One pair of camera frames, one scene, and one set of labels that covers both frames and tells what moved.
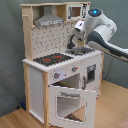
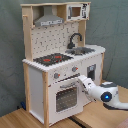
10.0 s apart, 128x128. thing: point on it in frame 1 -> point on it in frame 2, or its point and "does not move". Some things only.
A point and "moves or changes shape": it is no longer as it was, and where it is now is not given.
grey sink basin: (79, 50) does not move
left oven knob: (56, 75) does not move
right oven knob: (74, 68) does not move
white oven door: (71, 107) moves or changes shape
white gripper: (79, 30) -> (90, 87)
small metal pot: (78, 52) does not move
